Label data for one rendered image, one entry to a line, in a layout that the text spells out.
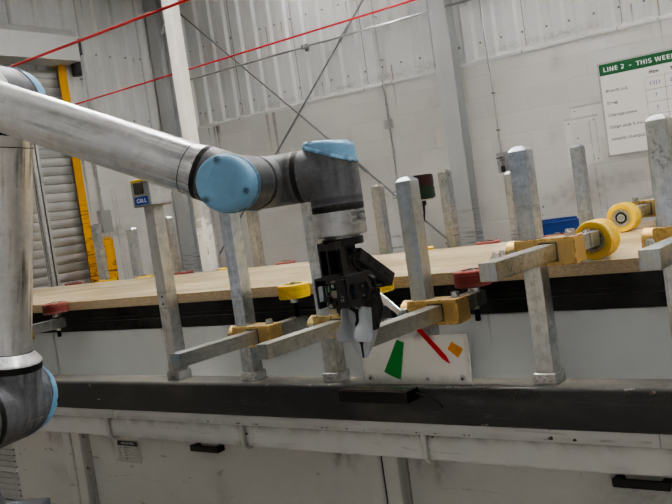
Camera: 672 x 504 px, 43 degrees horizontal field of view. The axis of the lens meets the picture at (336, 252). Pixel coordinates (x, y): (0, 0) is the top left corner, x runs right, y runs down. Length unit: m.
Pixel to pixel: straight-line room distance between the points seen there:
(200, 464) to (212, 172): 1.46
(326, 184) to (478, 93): 8.17
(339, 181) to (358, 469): 1.03
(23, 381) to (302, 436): 0.65
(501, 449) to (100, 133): 0.96
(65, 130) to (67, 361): 1.58
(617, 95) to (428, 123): 2.14
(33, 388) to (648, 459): 1.17
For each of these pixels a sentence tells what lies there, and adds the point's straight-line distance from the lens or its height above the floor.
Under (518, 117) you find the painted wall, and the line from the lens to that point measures 9.35.
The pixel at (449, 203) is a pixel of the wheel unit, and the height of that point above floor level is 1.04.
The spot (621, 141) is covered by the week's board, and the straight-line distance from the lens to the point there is 8.96.
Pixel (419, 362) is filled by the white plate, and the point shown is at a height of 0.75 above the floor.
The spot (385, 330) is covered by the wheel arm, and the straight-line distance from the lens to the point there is 1.52.
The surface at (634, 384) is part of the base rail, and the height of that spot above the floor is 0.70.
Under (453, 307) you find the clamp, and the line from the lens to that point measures 1.67.
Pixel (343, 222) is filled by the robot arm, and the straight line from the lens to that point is 1.41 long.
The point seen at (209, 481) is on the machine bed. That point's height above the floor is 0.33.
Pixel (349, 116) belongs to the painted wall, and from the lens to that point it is 10.38.
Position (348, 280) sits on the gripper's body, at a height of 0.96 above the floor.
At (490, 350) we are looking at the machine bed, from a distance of 1.92.
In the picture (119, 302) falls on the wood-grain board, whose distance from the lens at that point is 2.67.
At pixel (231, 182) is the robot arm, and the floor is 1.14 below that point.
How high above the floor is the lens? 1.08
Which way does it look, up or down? 3 degrees down
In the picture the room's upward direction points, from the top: 8 degrees counter-clockwise
